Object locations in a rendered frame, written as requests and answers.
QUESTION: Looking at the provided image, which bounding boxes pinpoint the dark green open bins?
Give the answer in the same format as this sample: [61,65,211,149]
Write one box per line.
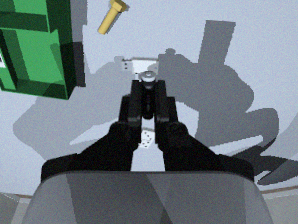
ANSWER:
[0,0,77,100]

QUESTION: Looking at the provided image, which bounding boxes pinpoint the white domino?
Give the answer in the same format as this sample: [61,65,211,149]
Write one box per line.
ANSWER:
[138,127,155,149]

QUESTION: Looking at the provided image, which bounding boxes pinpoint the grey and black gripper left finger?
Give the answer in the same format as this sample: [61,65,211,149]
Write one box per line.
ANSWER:
[40,80,142,183]

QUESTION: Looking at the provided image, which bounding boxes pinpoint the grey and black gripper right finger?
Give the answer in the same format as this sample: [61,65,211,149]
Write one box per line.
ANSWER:
[154,80,254,182]

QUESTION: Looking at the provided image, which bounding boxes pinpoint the yellow bolt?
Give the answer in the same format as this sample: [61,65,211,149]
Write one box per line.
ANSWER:
[98,0,127,35]

